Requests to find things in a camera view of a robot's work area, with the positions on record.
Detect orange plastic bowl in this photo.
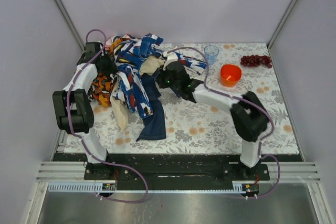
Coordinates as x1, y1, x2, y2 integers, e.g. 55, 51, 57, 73
220, 64, 242, 88

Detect floral table mat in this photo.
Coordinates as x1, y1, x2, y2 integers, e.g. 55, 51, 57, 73
62, 42, 300, 155

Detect orange camouflage cloth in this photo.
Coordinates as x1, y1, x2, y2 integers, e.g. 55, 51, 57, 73
87, 70, 118, 108

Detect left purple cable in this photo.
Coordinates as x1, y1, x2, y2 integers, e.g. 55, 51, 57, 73
65, 28, 149, 204

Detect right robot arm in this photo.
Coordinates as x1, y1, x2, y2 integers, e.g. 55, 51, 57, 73
156, 61, 270, 168

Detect dark blue denim jeans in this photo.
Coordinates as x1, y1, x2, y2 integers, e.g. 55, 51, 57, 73
136, 74, 166, 142

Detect cream cloth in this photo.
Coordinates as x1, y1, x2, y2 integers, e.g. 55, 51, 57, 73
110, 56, 164, 132

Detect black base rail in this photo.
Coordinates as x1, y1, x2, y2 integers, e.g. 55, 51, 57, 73
53, 153, 302, 189

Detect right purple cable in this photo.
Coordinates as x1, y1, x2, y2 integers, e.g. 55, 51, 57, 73
166, 47, 281, 200

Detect clear blue plastic cup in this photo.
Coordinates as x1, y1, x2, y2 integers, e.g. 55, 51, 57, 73
204, 45, 219, 65

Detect purple cable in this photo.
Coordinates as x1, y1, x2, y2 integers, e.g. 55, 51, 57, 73
65, 28, 149, 204
166, 47, 281, 200

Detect red grape bunch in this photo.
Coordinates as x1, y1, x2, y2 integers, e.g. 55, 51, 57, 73
240, 55, 272, 68

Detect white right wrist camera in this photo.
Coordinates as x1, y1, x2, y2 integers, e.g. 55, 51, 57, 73
163, 51, 178, 70

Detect blue white patterned cloth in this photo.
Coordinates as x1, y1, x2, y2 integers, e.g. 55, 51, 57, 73
109, 33, 208, 119

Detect pink patterned cloth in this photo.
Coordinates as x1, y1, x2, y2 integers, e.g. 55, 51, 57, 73
104, 34, 137, 51

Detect grey slotted cable duct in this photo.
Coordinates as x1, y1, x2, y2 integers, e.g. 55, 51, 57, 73
48, 177, 259, 194

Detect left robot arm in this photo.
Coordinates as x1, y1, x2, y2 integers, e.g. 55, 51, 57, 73
52, 42, 117, 164

